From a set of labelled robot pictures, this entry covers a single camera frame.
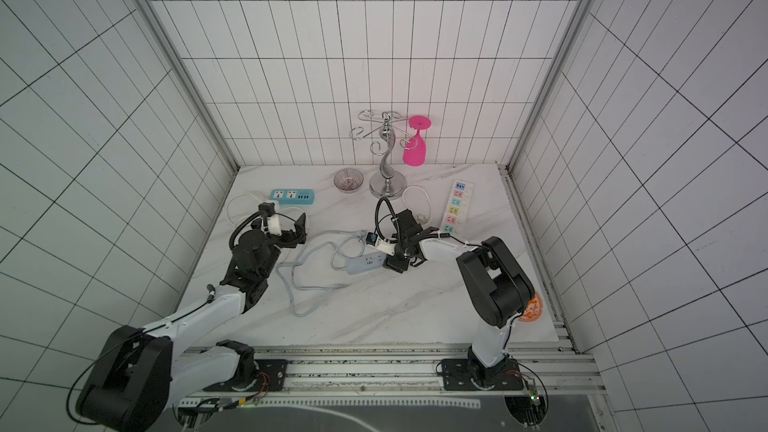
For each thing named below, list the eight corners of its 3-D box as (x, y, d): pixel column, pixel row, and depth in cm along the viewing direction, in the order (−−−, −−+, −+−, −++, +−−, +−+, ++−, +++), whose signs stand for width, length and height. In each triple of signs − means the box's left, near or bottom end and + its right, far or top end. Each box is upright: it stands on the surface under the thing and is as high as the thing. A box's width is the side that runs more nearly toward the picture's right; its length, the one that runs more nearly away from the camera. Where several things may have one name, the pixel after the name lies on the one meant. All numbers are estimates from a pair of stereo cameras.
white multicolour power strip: (440, 232, 101) (440, 228, 100) (452, 181, 116) (453, 178, 115) (464, 238, 100) (465, 235, 98) (473, 186, 115) (474, 183, 113)
